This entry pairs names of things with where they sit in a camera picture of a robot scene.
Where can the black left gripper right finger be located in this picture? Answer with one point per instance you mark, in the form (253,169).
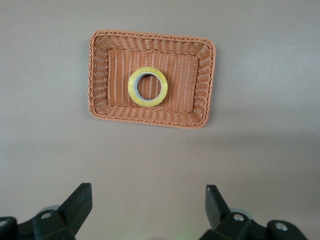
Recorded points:
(230,225)

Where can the brown wicker basket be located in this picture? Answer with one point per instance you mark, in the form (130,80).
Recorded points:
(180,82)

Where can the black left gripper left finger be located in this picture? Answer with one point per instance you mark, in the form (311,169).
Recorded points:
(62,222)

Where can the yellow clear tape roll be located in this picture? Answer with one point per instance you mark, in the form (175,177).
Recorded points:
(132,92)

